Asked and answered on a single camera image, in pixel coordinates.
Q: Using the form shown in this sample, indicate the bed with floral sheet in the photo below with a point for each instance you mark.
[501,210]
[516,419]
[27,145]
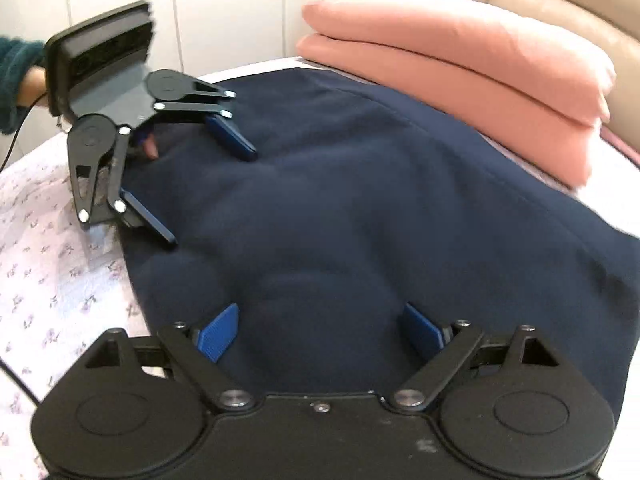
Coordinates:
[50,270]

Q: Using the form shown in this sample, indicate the person's left forearm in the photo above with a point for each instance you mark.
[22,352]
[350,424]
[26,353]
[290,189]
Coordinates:
[15,85]

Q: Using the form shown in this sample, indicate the dark navy striped hoodie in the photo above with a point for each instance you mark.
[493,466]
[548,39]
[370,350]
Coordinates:
[350,185]

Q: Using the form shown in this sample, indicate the person's left hand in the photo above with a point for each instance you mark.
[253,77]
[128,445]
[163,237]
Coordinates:
[34,87]

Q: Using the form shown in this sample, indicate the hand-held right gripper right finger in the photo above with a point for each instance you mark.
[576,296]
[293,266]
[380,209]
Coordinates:
[422,332]

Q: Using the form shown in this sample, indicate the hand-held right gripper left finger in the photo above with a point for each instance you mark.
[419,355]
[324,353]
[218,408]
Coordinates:
[220,334]

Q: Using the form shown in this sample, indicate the pink pillow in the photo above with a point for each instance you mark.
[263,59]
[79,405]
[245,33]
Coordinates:
[450,45]
[450,105]

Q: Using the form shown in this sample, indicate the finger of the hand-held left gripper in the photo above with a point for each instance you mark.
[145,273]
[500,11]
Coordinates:
[150,220]
[232,137]

